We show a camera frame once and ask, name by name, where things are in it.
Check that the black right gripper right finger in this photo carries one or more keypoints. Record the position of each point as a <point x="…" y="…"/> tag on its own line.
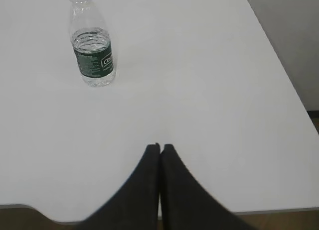
<point x="185" y="204"/>

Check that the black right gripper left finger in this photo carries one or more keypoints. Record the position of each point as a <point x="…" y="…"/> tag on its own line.
<point x="135" y="205"/>

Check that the clear green-label water bottle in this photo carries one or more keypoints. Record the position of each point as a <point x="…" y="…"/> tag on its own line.
<point x="91" y="43"/>

